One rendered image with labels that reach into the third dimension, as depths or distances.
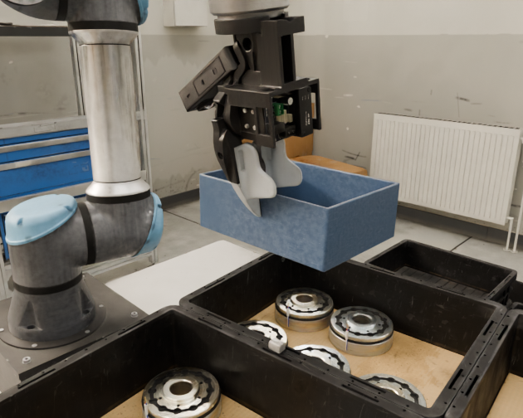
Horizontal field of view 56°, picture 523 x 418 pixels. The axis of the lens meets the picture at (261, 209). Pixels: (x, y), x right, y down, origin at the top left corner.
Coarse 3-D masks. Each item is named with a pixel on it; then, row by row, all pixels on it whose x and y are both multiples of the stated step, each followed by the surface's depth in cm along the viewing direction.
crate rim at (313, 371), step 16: (144, 320) 69; (192, 320) 70; (208, 320) 69; (112, 336) 66; (128, 336) 67; (224, 336) 66; (240, 336) 66; (80, 352) 62; (96, 352) 63; (272, 352) 63; (48, 368) 59; (64, 368) 60; (304, 368) 59; (32, 384) 57; (336, 384) 57; (352, 384) 57; (0, 400) 54; (368, 400) 54; (384, 400) 54; (400, 416) 52; (416, 416) 52
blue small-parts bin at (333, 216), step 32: (224, 192) 60; (288, 192) 73; (320, 192) 68; (352, 192) 65; (384, 192) 58; (224, 224) 61; (256, 224) 57; (288, 224) 54; (320, 224) 51; (352, 224) 54; (384, 224) 60; (288, 256) 55; (320, 256) 52; (352, 256) 56
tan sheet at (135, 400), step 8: (128, 400) 69; (136, 400) 69; (224, 400) 69; (232, 400) 69; (120, 408) 67; (128, 408) 67; (136, 408) 67; (224, 408) 67; (232, 408) 67; (240, 408) 67; (104, 416) 66; (112, 416) 66; (120, 416) 66; (128, 416) 66; (136, 416) 66; (224, 416) 66; (232, 416) 66; (240, 416) 66; (248, 416) 66; (256, 416) 66
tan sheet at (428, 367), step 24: (264, 312) 91; (288, 336) 83; (312, 336) 83; (408, 336) 83; (360, 360) 77; (384, 360) 77; (408, 360) 77; (432, 360) 77; (456, 360) 77; (432, 384) 72
